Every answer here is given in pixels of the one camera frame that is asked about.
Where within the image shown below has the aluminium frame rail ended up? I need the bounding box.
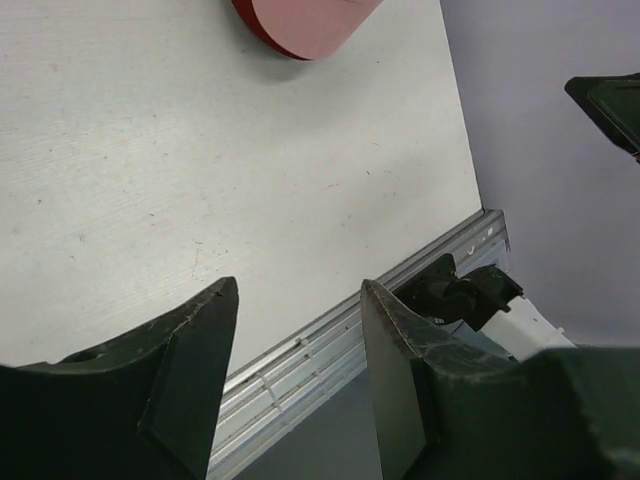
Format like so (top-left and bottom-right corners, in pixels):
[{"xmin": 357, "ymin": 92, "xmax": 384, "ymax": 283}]
[{"xmin": 207, "ymin": 210, "xmax": 509, "ymax": 479}]

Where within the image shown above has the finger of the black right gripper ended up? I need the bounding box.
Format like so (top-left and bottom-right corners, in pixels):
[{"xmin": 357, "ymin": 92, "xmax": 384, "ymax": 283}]
[{"xmin": 564, "ymin": 73, "xmax": 639, "ymax": 162}]

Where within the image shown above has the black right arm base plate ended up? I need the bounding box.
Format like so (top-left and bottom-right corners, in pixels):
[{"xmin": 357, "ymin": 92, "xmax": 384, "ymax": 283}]
[{"xmin": 394, "ymin": 253, "xmax": 458, "ymax": 325}]

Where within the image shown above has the red cap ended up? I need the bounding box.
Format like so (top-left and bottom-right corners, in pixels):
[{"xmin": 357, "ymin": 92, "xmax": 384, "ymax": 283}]
[{"xmin": 231, "ymin": 0, "xmax": 300, "ymax": 60}]

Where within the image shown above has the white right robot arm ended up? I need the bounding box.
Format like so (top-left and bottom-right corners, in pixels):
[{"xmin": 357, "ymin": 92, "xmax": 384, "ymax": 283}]
[{"xmin": 437, "ymin": 73, "xmax": 639, "ymax": 361}]

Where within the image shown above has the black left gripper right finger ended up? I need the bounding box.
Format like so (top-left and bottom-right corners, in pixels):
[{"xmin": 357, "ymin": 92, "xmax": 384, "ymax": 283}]
[{"xmin": 361, "ymin": 280, "xmax": 639, "ymax": 479}]

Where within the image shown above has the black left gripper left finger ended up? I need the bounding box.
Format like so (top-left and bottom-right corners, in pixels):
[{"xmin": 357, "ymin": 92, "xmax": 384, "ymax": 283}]
[{"xmin": 1, "ymin": 277, "xmax": 239, "ymax": 479}]

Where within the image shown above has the pink cap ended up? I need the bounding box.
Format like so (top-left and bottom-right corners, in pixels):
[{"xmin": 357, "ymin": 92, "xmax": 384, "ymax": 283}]
[{"xmin": 251, "ymin": 0, "xmax": 382, "ymax": 60}]

